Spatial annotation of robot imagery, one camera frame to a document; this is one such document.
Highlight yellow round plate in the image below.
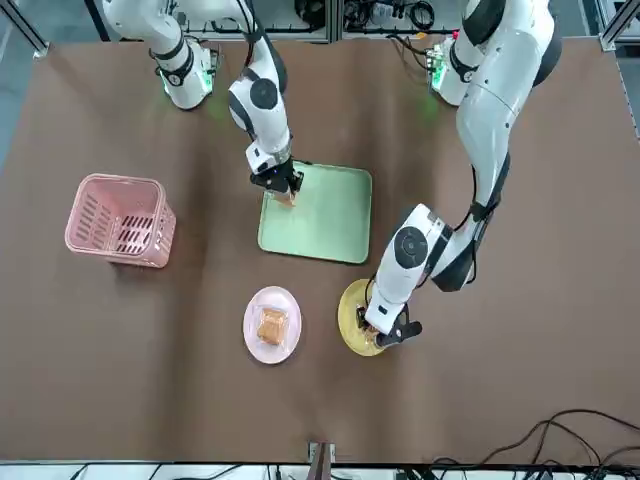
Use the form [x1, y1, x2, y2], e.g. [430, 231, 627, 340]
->
[337, 278, 401, 357]

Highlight green rectangular tray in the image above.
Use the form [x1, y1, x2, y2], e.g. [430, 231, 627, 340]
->
[257, 160, 374, 265]

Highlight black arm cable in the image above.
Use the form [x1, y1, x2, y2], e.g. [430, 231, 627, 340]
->
[233, 0, 267, 76]
[467, 163, 497, 284]

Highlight aluminium frame post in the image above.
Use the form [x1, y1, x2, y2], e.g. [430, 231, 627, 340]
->
[0, 0, 51, 54]
[307, 440, 337, 480]
[597, 0, 640, 51]
[320, 0, 346, 44]

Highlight black right base cable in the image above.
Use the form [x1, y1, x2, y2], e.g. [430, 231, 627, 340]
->
[199, 17, 254, 54]

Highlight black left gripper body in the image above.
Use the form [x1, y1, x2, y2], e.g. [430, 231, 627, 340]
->
[374, 304, 424, 349]

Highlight black left base cable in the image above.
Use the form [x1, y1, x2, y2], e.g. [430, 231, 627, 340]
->
[387, 30, 437, 74]

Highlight small pink plastic basket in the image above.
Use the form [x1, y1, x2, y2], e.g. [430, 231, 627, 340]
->
[64, 173, 177, 270]

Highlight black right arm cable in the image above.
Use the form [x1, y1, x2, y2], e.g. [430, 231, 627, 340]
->
[233, 0, 267, 76]

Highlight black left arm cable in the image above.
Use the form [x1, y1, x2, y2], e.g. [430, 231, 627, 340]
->
[467, 163, 497, 284]

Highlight pinkish white round plate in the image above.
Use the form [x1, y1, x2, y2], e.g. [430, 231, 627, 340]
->
[243, 285, 303, 365]

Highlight black base cable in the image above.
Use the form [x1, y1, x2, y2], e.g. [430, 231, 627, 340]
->
[199, 17, 254, 54]
[387, 30, 437, 74]

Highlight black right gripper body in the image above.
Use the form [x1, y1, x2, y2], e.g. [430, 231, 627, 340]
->
[249, 158, 297, 195]

